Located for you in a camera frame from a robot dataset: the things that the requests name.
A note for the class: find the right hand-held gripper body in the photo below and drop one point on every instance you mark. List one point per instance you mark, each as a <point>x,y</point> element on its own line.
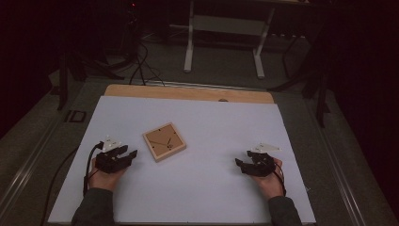
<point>263,166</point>

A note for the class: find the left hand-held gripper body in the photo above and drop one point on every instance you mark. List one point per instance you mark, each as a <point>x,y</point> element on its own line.
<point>108,163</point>

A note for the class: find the wooden picture frame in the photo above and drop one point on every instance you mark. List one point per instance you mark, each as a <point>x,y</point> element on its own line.
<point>172,153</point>

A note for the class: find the person's left hand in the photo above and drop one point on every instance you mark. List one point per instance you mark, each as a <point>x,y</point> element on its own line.
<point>103,180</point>

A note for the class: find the person's right hand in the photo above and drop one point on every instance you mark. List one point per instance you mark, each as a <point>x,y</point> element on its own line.
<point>271,185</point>

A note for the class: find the floor outlet box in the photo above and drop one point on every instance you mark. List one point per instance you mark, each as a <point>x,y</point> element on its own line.
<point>76,116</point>

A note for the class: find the wooden table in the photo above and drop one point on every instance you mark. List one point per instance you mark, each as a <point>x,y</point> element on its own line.
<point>188,93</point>

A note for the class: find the black stand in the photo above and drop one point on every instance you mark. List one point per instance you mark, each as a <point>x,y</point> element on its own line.
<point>320,94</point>
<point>64,81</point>

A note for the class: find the metal floor rail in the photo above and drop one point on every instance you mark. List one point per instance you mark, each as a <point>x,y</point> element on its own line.
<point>25,169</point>
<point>338,163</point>
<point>200,85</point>

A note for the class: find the white desk frame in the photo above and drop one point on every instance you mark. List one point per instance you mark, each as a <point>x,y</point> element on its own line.
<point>227,25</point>

